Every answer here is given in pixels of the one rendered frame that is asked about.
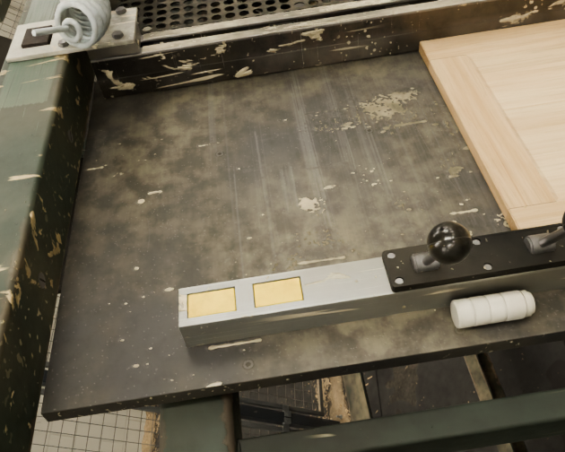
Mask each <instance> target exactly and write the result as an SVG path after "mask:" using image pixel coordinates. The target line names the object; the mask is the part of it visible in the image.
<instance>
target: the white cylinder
mask: <svg viewBox="0 0 565 452"><path fill-rule="evenodd" d="M450 311H451V317H452V319H453V322H454V325H455V326H456V327H457V328H459V329H460V328H466V327H471V326H482V325H488V324H494V323H499V322H503V321H511V320H517V319H522V318H525V317H531V316H532V314H533V313H535V300H534V297H533V295H532V294H531V293H530V292H529V291H526V290H522V291H518V290H515V291H504V292H499V293H493V294H487V295H482V296H476V297H470V298H464V299H459V300H452V301H451V303H450Z"/></svg>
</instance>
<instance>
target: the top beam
mask: <svg viewBox="0 0 565 452"><path fill-rule="evenodd" d="M58 4H60V0H27V1H26V4H25V6H24V9H23V11H22V16H21V18H20V20H19V23H18V25H23V24H28V23H34V22H43V21H50V20H55V12H56V9H57V5H58ZM94 79H95V73H94V71H93V68H92V66H91V60H90V59H89V56H88V53H87V51H80V52H74V53H68V54H63V55H57V56H48V57H42V58H36V59H30V60H24V61H16V62H11V63H7V61H6V58H5V61H4V64H3V67H2V69H1V72H0V452H30V450H31V444H32V440H33V434H34V429H35V423H36V418H37V412H38V408H39V398H40V392H41V387H42V382H43V377H44V371H45V366H46V360H47V355H48V346H49V340H50V335H51V329H52V324H53V319H54V314H55V308H56V303H57V294H58V288H59V283H60V277H61V272H62V266H63V262H64V256H65V246H66V241H67V235H68V231H69V225H70V220H71V214H72V209H73V204H74V194H75V189H76V183H77V178H78V173H79V168H80V162H81V157H82V151H83V142H84V137H85V131H86V126H87V120H88V115H89V110H90V105H91V95H92V89H93V84H94Z"/></svg>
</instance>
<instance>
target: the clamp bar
mask: <svg viewBox="0 0 565 452"><path fill-rule="evenodd" d="M137 15H138V9H137V7H134V8H127V9H126V8H125V7H124V6H119V7H118V8H117V9H116V10H115V11H111V19H110V24H109V27H108V30H107V31H106V33H105V35H104V36H103V37H102V38H101V39H100V41H98V42H97V43H96V44H94V45H93V46H91V47H90V48H82V49H79V48H76V47H74V46H71V45H69V44H68V43H67V42H66V41H65V40H64V39H63V38H62V37H61V36H60V34H59V33H54V34H53V36H52V40H51V42H50V45H45V46H38V47H33V48H22V46H21V44H22V40H23V37H24V35H25V32H26V30H27V29H30V28H37V27H42V26H48V25H52V26H53V27H56V25H55V20H50V21H43V22H34V23H28V24H23V25H18V27H17V30H16V32H15V34H14V37H13V41H12V44H11V46H10V49H9V51H8V54H7V57H6V61H7V63H11V62H16V61H24V60H30V59H36V58H42V57H51V56H57V55H63V54H68V53H74V52H80V51H87V53H88V56H89V59H90V60H91V66H92V68H93V71H94V73H95V75H96V78H97V80H98V84H99V86H100V90H101V92H102V95H103V97H104V99H109V98H115V97H120V96H126V95H132V94H138V93H144V92H150V91H161V90H167V89H172V88H178V87H184V86H190V85H196V84H202V83H213V82H219V81H224V80H230V79H236V78H242V77H248V76H254V75H260V74H270V73H276V72H282V71H288V70H294V69H300V68H306V67H311V66H317V65H328V64H334V63H340V62H346V61H352V60H358V59H363V58H369V57H380V56H386V55H392V54H398V53H404V52H409V51H415V50H419V46H420V42H421V41H424V40H431V39H442V38H447V37H454V36H459V35H465V34H471V33H476V32H483V31H488V30H499V29H506V28H511V27H517V26H523V25H528V24H535V23H540V22H551V21H558V20H563V19H565V0H360V1H354V2H349V3H343V4H332V5H326V6H320V7H314V8H309V9H302V10H297V11H290V12H285V13H274V14H268V15H262V16H257V17H250V18H245V19H238V20H233V21H226V22H216V23H210V24H204V25H198V26H192V27H186V28H181V29H175V30H164V31H158V32H152V33H146V34H144V35H141V32H140V29H139V26H138V23H137Z"/></svg>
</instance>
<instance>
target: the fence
mask: <svg viewBox="0 0 565 452"><path fill-rule="evenodd" d="M294 278H300V286H301V290H302V296H303V300H299V301H294V302H288V303H282V304H276V305H271V306H264V307H259V308H256V305H255V297H254V288H253V286H254V285H255V284H260V283H270V282H277V281H282V280H288V279H294ZM231 288H234V289H235V294H236V306H237V310H236V311H231V312H225V313H219V314H213V315H208V316H201V317H191V318H188V295H191V294H197V293H203V292H209V291H219V290H226V289H231ZM562 288H565V266H559V267H554V268H547V269H542V270H536V271H530V272H524V273H519V274H508V275H502V276H496V277H491V278H485V279H479V280H473V281H468V282H457V283H451V284H445V285H440V286H434V287H428V288H422V289H416V290H410V291H400V292H392V290H391V287H390V283H389V280H388V278H387V272H386V269H385V267H384V263H383V260H382V257H376V258H371V259H365V260H359V261H353V262H347V263H341V264H336V265H325V266H320V267H313V268H308V269H302V270H296V271H290V272H285V273H278V274H268V275H262V276H257V277H250V278H245V279H239V280H233V281H227V282H217V283H211V284H205V285H199V286H194V287H187V288H182V289H178V328H179V330H180V333H181V334H182V336H183V339H184V341H185V344H186V346H187V347H193V346H198V345H204V344H210V343H220V342H227V341H232V340H238V339H244V338H249V337H255V336H261V335H271V334H278V333H283V332H289V331H295V330H301V329H306V328H312V327H318V326H329V325H334V324H341V323H346V322H352V321H358V320H363V319H369V318H375V317H385V316H392V315H397V314H403V313H409V312H414V311H420V310H426V309H436V308H443V307H448V306H450V303H451V301H452V300H459V299H464V298H470V297H476V296H482V295H487V294H493V293H499V292H504V291H515V290H518V291H522V290H526V291H529V292H530V293H534V292H539V291H550V290H556V289H562Z"/></svg>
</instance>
